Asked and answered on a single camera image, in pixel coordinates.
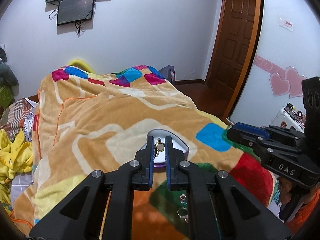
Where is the gold ring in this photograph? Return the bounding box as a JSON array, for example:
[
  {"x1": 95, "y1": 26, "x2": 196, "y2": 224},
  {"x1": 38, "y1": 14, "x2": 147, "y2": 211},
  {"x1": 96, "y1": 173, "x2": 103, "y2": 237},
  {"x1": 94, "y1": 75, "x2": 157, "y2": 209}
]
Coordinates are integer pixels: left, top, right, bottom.
[{"x1": 154, "y1": 138, "x2": 166, "y2": 158}]

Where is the purple heart-shaped tin box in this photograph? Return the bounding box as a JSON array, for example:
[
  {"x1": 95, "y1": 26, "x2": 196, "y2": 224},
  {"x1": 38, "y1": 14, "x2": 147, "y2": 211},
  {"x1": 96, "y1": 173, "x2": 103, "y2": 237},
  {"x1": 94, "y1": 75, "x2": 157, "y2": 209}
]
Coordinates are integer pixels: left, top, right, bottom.
[{"x1": 147, "y1": 129, "x2": 189, "y2": 168}]

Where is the white sticker-covered appliance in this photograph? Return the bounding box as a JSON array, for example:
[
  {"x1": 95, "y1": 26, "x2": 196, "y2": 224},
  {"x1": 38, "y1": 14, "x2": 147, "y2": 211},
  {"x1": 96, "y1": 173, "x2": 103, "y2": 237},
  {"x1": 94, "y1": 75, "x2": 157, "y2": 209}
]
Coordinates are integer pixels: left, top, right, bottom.
[{"x1": 271, "y1": 103, "x2": 305, "y2": 132}]

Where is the orange sleeve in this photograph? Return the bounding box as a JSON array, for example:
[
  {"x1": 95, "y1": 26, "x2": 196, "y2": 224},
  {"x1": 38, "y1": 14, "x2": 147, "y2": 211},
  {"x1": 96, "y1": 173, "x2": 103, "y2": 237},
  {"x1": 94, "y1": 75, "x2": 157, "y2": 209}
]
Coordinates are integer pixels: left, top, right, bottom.
[{"x1": 285, "y1": 189, "x2": 319, "y2": 235}]

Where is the colourful patchwork fleece blanket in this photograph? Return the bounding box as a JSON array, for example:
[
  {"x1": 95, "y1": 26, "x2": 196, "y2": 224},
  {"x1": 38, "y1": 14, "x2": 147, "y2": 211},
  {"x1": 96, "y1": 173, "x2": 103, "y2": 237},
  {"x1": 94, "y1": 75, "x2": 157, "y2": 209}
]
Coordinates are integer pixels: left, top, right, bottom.
[{"x1": 11, "y1": 65, "x2": 276, "y2": 234}]

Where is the white heart-decorated wardrobe door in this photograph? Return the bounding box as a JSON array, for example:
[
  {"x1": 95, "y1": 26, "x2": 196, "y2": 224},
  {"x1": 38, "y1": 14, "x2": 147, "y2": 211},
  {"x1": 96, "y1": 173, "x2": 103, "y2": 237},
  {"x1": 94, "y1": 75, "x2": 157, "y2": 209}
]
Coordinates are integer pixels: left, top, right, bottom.
[{"x1": 230, "y1": 0, "x2": 319, "y2": 126}]

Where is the brown wooden door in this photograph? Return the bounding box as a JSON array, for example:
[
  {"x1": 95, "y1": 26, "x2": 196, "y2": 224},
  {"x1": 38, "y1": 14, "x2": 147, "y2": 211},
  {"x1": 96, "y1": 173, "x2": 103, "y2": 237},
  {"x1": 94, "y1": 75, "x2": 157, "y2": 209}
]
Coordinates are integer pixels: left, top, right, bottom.
[{"x1": 206, "y1": 0, "x2": 255, "y2": 101}]

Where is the grey bag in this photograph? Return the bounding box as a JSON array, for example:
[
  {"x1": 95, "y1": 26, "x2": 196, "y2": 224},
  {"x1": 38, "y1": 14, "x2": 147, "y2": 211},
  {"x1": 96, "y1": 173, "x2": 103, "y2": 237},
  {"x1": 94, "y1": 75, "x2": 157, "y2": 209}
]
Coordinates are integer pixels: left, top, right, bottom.
[{"x1": 159, "y1": 65, "x2": 176, "y2": 85}]

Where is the yellow pillow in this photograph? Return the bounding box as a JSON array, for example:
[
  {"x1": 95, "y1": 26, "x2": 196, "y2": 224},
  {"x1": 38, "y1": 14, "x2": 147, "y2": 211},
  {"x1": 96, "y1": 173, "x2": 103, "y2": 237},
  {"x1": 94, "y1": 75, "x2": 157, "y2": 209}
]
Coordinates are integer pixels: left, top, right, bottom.
[{"x1": 67, "y1": 59, "x2": 96, "y2": 74}]

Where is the yellow cartoon bed sheet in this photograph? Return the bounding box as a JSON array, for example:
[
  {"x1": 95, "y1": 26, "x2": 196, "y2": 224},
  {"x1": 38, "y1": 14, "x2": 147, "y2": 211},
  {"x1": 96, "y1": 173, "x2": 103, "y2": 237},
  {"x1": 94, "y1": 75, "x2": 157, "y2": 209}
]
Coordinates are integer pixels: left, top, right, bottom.
[{"x1": 0, "y1": 129, "x2": 33, "y2": 214}]

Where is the striped patterned cloth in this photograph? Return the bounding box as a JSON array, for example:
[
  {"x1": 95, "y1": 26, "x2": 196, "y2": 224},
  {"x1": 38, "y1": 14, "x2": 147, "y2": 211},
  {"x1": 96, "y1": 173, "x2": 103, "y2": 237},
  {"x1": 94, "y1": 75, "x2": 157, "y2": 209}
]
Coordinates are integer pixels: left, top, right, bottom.
[{"x1": 1, "y1": 98, "x2": 38, "y2": 142}]

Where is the pile of clothes and boxes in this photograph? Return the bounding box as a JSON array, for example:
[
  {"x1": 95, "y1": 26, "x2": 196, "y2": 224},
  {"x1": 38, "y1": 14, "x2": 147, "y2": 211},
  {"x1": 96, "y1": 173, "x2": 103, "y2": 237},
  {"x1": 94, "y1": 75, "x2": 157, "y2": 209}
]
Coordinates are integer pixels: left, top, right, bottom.
[{"x1": 0, "y1": 44, "x2": 18, "y2": 115}]

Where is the red white wall label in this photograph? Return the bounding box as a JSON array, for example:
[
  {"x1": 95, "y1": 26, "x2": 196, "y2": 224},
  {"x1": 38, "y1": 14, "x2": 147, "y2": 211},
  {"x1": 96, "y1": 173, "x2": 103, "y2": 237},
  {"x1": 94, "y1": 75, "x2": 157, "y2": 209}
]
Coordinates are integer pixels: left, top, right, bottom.
[{"x1": 278, "y1": 17, "x2": 294, "y2": 32}]

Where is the small black wall monitor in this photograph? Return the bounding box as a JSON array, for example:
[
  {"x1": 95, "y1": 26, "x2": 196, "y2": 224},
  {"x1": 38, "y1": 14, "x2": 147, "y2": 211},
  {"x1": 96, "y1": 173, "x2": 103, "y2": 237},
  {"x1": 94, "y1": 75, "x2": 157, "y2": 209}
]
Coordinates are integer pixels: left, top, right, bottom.
[{"x1": 57, "y1": 0, "x2": 95, "y2": 26}]

